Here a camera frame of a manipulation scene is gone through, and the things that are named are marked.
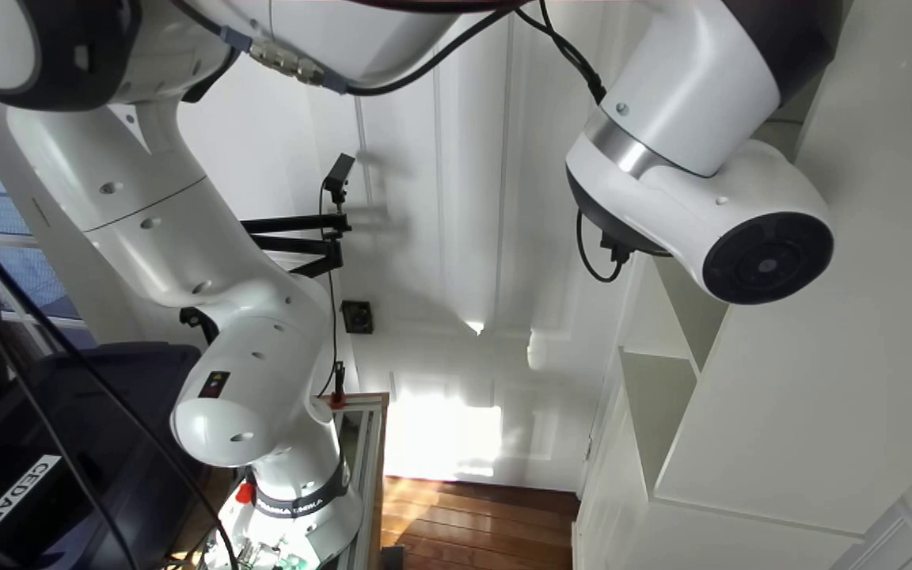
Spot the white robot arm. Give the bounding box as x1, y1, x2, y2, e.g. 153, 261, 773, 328
0, 0, 833, 565

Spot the white shelf cabinet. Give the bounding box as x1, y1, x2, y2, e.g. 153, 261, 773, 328
572, 0, 912, 570

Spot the black equipment case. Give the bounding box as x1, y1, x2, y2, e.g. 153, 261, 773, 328
0, 242, 207, 570

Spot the black wall outlet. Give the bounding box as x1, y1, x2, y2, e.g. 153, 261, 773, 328
341, 302, 373, 336

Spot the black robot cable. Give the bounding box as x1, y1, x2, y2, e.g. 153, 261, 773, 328
572, 206, 630, 284

